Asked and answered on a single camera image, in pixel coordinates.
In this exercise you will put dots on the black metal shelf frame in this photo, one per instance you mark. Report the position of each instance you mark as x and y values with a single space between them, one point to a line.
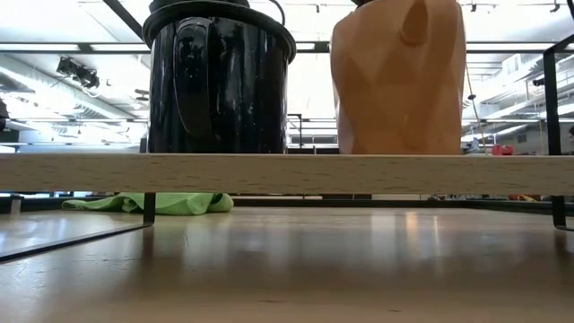
314 203

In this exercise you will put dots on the orange faceted mug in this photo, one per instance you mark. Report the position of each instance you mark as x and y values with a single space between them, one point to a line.
399 98

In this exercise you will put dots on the black ceiling spotlight cluster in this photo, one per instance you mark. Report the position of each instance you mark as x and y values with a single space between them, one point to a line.
80 74

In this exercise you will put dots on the glossy black mug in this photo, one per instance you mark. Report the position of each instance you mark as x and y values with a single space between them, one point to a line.
224 89

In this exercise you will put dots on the red framed cart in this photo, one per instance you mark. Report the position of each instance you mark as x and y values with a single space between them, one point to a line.
502 150

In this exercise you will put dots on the distant black metal frame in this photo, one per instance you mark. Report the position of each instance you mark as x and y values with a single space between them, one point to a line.
299 130

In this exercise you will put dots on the distant black workbench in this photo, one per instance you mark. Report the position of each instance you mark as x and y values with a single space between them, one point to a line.
314 151

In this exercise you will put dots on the silver ceiling duct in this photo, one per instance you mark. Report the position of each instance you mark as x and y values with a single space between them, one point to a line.
54 96

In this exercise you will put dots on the wooden shelf with black frame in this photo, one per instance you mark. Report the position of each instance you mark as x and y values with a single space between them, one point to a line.
287 175

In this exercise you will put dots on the green cloth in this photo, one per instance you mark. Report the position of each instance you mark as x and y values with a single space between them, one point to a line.
179 204

